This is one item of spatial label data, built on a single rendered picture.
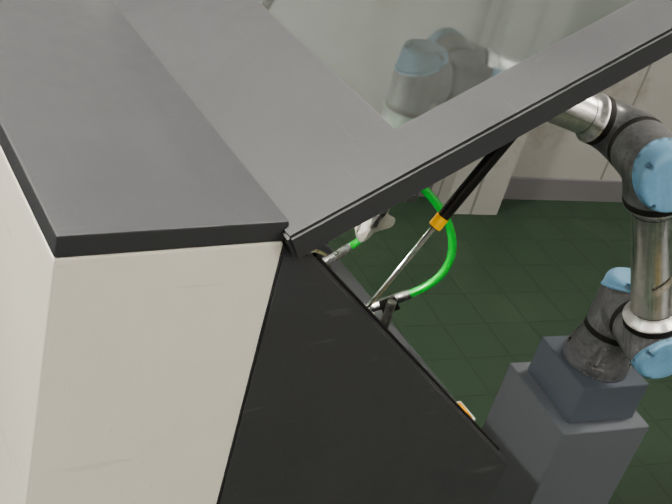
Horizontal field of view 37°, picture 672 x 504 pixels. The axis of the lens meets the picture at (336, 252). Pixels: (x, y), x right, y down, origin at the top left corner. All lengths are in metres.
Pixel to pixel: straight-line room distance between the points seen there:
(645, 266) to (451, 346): 1.90
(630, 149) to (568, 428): 0.69
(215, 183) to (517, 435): 1.30
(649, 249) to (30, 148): 1.15
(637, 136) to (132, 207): 1.00
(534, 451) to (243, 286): 1.22
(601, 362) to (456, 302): 1.86
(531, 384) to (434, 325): 1.57
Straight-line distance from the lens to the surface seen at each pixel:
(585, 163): 5.17
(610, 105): 1.89
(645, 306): 2.00
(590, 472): 2.36
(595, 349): 2.21
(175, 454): 1.37
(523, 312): 4.13
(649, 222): 1.88
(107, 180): 1.19
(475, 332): 3.89
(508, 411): 2.36
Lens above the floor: 2.08
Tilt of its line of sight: 31 degrees down
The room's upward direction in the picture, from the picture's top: 16 degrees clockwise
